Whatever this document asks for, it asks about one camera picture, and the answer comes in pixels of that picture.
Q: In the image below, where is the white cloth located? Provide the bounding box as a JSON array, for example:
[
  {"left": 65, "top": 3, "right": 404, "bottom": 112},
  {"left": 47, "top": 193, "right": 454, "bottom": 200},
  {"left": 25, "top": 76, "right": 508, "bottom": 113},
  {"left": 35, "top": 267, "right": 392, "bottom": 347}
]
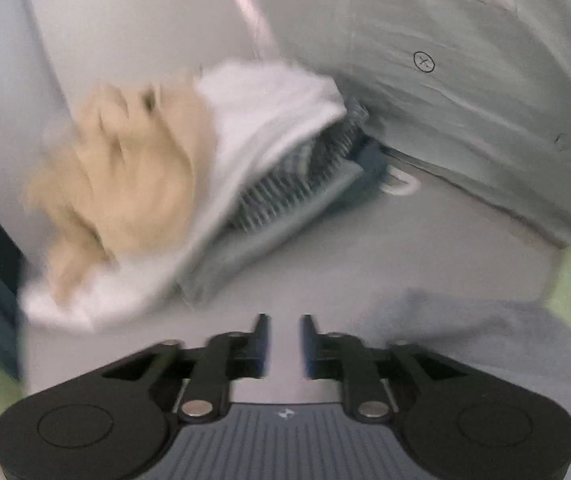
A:
[{"left": 18, "top": 59, "right": 347, "bottom": 334}]

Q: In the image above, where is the beige fluffy cloth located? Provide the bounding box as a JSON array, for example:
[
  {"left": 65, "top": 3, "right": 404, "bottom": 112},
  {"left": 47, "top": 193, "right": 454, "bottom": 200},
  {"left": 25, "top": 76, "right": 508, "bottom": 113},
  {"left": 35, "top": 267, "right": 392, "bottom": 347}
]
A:
[{"left": 24, "top": 80, "right": 217, "bottom": 307}]

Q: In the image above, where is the grey sweatshirt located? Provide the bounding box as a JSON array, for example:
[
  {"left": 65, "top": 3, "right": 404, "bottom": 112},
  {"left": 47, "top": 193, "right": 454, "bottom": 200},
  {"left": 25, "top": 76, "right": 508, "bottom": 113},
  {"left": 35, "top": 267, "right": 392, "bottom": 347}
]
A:
[{"left": 365, "top": 289, "right": 571, "bottom": 392}]

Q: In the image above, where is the grey striped cloth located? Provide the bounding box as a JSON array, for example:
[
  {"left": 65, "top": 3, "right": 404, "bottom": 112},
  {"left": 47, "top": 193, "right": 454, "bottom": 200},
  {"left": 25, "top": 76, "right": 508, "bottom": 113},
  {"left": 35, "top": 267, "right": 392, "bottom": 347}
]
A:
[{"left": 230, "top": 100, "right": 372, "bottom": 232}]

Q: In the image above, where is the white loop strap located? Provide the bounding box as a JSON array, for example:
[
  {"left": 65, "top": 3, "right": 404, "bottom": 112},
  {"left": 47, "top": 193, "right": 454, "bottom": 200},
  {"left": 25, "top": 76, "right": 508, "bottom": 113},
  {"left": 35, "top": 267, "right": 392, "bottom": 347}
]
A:
[{"left": 379, "top": 167, "right": 420, "bottom": 197}]

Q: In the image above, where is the printed grey bed sheet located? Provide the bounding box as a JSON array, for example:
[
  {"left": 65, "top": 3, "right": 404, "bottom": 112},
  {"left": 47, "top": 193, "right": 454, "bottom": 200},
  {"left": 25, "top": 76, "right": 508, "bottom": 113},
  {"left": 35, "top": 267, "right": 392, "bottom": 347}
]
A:
[{"left": 260, "top": 0, "right": 571, "bottom": 252}]

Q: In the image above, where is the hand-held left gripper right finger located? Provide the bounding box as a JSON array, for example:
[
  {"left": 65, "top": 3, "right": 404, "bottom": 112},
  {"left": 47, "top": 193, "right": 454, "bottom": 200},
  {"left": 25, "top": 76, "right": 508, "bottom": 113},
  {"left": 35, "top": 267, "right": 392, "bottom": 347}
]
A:
[{"left": 300, "top": 314, "right": 472, "bottom": 424}]

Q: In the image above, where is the pale pink strap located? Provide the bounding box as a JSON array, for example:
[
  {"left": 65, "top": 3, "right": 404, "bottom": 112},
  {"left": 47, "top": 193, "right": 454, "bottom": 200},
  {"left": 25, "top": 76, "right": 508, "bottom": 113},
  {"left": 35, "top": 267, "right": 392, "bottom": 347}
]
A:
[{"left": 224, "top": 0, "right": 282, "bottom": 62}]

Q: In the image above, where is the blue-grey folded cloth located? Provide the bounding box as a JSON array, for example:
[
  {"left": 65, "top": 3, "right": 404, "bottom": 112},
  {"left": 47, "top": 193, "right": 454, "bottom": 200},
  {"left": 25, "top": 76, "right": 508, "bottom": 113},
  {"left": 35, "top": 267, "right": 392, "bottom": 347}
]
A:
[{"left": 180, "top": 139, "right": 392, "bottom": 307}]

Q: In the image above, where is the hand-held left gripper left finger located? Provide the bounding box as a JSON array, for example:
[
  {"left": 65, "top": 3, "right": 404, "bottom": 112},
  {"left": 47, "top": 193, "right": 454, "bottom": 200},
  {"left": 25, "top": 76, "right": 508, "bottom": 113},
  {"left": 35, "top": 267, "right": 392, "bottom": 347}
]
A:
[{"left": 98, "top": 314, "right": 271, "bottom": 424}]

